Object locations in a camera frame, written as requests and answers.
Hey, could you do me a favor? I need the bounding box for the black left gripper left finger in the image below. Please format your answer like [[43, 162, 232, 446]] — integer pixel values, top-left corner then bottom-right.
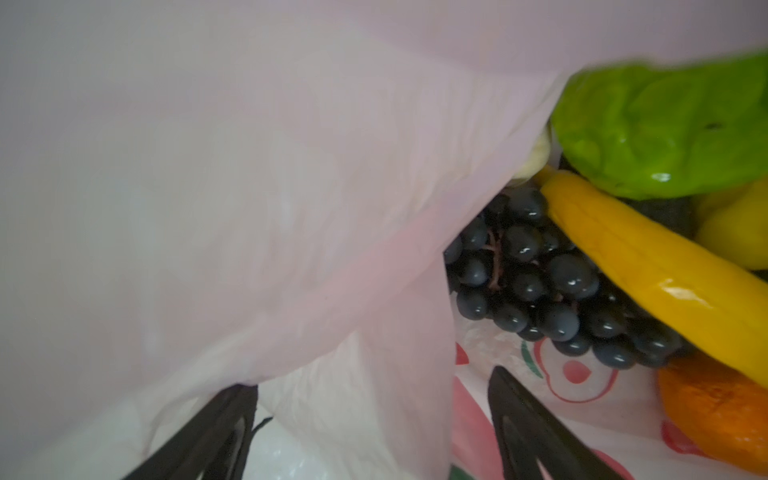
[[125, 385, 259, 480]]

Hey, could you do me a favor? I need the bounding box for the yellow fake banana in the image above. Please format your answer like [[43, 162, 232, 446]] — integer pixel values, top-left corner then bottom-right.
[[533, 166, 767, 386]]

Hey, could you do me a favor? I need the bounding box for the dark fake grape bunch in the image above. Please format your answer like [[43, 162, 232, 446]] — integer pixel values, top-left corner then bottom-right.
[[443, 185, 696, 370]]

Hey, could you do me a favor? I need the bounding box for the pale fake garlic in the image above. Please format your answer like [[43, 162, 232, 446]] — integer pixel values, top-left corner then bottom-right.
[[507, 127, 551, 187]]

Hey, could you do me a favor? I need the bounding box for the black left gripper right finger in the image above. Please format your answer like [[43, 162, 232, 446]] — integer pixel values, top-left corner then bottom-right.
[[487, 366, 622, 480]]

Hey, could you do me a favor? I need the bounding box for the pink printed plastic bag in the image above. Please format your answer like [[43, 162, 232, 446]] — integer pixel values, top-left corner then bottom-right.
[[1, 1, 767, 479]]

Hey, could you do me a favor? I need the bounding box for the orange fake orange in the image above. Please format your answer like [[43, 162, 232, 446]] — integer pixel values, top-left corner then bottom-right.
[[657, 353, 767, 477]]

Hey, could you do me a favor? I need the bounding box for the yellow fake lemon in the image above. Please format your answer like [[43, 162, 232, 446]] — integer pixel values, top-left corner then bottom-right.
[[694, 178, 767, 271]]

